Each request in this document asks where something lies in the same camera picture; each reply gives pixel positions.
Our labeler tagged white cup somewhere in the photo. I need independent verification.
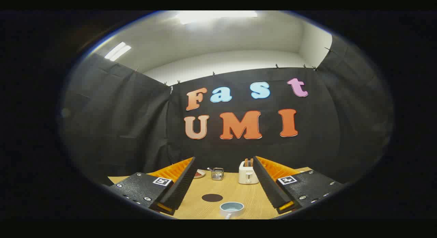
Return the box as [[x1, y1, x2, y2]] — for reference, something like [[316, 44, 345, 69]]
[[219, 201, 245, 220]]

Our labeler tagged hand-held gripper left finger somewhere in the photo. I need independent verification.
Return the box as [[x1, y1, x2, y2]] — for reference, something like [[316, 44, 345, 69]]
[[108, 157, 198, 216]]

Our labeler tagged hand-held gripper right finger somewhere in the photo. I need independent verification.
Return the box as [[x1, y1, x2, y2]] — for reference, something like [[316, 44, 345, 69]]
[[253, 156, 343, 215]]

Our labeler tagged large ceiling light panel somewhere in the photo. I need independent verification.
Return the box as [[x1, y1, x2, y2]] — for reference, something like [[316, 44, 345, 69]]
[[176, 11, 258, 25]]

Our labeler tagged white toaster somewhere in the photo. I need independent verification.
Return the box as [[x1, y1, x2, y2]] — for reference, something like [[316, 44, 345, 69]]
[[238, 159, 259, 185]]

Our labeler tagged wooden table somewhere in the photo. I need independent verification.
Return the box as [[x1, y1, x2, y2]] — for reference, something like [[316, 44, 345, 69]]
[[108, 167, 313, 220]]

